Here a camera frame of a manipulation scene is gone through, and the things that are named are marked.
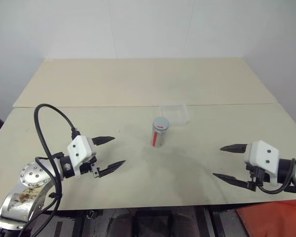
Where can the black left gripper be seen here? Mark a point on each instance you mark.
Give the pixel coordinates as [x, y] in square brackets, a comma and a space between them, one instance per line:
[87, 168]

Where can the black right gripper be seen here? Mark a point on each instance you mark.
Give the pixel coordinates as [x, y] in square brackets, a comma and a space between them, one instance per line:
[259, 174]

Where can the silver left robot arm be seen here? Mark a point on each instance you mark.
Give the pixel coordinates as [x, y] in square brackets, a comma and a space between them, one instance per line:
[29, 174]

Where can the clear plastic jar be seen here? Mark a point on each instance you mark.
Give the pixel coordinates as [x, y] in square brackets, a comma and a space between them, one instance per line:
[159, 139]

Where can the grey plastic container lid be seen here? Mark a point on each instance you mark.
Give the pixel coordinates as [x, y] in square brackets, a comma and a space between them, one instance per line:
[161, 123]

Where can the clear plastic container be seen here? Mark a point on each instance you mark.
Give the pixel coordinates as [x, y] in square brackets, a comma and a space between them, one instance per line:
[175, 113]

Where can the orange sheet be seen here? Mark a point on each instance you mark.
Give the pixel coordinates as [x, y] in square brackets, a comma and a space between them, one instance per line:
[276, 219]

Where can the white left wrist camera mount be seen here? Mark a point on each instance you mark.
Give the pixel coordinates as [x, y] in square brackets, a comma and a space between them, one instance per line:
[79, 147]

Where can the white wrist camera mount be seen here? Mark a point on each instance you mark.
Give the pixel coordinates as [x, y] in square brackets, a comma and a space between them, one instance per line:
[263, 153]
[79, 147]

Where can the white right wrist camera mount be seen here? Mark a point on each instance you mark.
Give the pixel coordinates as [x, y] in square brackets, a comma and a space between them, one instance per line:
[263, 153]

